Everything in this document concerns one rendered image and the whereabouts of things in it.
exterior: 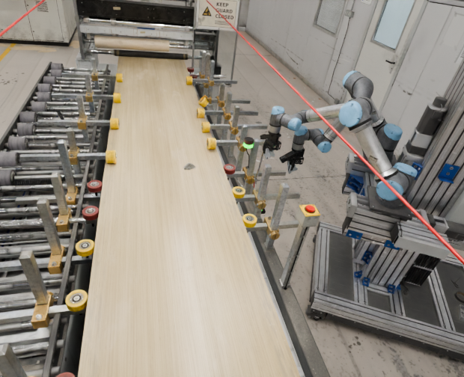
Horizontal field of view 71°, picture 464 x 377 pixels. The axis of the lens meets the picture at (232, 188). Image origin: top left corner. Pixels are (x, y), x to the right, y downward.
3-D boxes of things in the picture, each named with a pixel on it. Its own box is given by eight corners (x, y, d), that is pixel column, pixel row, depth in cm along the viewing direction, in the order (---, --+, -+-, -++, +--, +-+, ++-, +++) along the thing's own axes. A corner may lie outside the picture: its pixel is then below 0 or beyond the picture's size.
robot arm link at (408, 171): (411, 187, 179) (422, 167, 171) (403, 197, 170) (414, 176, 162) (389, 177, 185) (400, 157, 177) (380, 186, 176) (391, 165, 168)
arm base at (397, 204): (400, 196, 189) (408, 182, 183) (405, 212, 177) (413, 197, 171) (374, 189, 191) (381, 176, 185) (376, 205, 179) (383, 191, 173)
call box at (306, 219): (309, 217, 147) (313, 203, 143) (315, 227, 142) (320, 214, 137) (295, 218, 146) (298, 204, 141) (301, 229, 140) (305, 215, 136)
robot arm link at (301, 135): (310, 130, 207) (298, 130, 205) (307, 144, 214) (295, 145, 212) (306, 124, 213) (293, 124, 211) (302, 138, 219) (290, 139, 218)
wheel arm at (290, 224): (312, 223, 195) (314, 218, 192) (315, 227, 192) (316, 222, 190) (242, 229, 184) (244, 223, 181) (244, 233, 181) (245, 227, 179)
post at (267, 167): (256, 224, 215) (269, 162, 186) (257, 227, 212) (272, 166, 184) (251, 224, 214) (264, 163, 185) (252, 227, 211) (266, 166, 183)
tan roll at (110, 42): (211, 52, 399) (212, 42, 392) (213, 55, 390) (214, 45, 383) (85, 45, 363) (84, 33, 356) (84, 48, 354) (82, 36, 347)
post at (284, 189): (269, 247, 193) (287, 182, 164) (271, 251, 190) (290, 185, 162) (263, 247, 192) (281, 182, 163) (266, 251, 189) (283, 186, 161)
